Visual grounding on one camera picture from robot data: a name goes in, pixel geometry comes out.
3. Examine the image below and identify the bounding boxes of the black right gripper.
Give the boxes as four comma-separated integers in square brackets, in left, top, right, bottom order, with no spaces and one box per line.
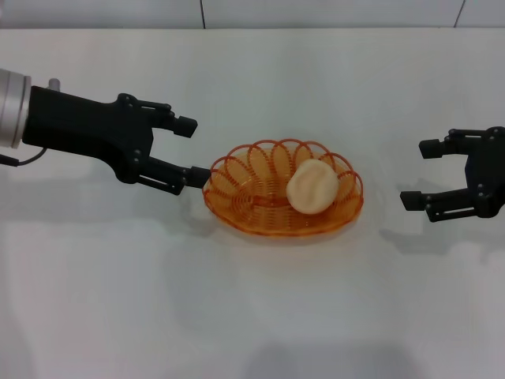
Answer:
[399,125,505,223]

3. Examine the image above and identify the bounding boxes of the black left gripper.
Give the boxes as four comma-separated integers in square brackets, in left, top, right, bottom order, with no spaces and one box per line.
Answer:
[22,85,212,197]

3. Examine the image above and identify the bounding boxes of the orange woven plastic basket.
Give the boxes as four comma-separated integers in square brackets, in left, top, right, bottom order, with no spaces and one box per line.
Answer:
[203,137,364,238]

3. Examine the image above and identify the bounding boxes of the pale beige bread bun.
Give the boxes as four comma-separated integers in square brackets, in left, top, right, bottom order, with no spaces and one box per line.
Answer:
[286,159,340,214]

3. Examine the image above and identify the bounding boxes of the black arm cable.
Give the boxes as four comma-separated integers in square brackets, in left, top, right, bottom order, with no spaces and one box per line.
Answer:
[0,146,47,166]

